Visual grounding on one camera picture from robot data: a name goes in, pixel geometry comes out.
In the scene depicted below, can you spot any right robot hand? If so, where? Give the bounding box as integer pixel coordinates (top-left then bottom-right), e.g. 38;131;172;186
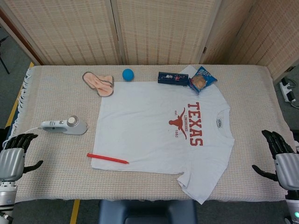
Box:
251;130;299;189

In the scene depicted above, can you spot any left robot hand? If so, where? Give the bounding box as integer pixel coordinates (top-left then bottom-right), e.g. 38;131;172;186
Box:
0;133;44;182

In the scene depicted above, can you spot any white handheld steamer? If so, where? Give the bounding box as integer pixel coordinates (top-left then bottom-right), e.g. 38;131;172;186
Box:
41;115;89;136

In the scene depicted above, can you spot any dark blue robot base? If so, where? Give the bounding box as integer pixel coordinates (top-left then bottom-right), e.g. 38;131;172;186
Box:
98;199;198;224

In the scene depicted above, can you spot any white Texas print t-shirt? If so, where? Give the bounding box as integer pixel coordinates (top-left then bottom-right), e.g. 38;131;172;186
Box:
91;65;235;205

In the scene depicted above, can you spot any beige woven tablecloth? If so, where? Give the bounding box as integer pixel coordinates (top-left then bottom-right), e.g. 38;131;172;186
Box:
11;63;298;204

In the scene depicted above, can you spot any white power strip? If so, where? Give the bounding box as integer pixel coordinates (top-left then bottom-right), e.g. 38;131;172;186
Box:
279;77;297;103

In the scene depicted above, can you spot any red pen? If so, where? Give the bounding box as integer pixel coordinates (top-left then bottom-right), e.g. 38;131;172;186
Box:
86;153;129;165

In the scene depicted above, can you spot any black stand leg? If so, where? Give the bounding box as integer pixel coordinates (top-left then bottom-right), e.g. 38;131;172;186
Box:
0;35;11;75

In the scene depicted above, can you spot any pink eye mask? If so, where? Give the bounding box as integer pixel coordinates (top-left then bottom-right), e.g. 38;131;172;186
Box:
82;71;115;97

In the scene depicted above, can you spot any blue snack packet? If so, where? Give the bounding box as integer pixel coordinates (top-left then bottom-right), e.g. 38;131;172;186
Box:
188;66;218;94

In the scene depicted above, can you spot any blue ball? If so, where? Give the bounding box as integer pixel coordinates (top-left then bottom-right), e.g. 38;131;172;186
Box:
122;68;135;82

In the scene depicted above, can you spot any woven folding screen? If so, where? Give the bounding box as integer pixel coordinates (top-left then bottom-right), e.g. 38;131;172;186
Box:
0;0;299;80

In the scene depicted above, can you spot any dark blue rectangular box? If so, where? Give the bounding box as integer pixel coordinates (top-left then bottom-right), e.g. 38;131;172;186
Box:
157;71;190;86

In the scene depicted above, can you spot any thin white string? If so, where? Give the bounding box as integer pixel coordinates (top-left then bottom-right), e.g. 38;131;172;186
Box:
1;127;43;150

